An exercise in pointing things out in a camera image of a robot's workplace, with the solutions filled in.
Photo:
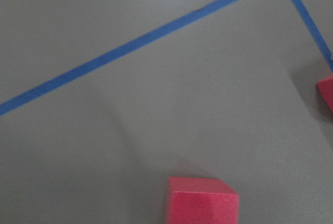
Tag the red block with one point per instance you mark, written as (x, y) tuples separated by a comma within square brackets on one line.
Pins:
[(325, 87), (200, 200)]

